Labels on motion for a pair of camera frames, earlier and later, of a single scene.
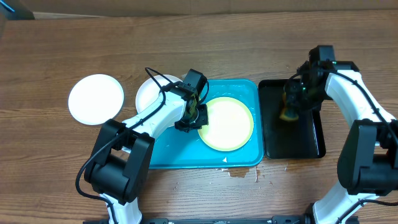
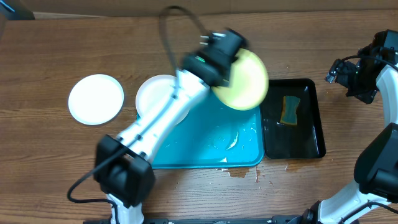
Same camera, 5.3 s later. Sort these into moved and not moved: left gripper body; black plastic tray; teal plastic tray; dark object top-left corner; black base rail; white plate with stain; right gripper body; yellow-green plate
Moved: left gripper body; right gripper body; yellow-green plate
Not moved: black base rail; dark object top-left corner; black plastic tray; teal plastic tray; white plate with stain
